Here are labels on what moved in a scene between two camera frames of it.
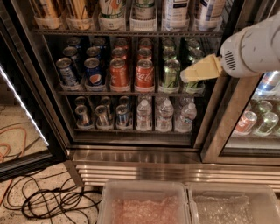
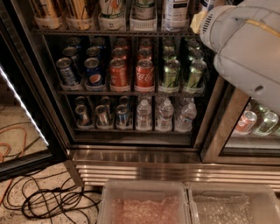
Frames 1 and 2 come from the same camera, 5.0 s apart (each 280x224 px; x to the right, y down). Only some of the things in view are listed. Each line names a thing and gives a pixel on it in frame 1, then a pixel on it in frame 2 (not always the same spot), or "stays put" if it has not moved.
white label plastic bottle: x=176 y=15 stays put
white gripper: x=244 y=57 to x=226 y=22
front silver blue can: x=68 y=78 stays put
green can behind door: x=270 y=120 stays put
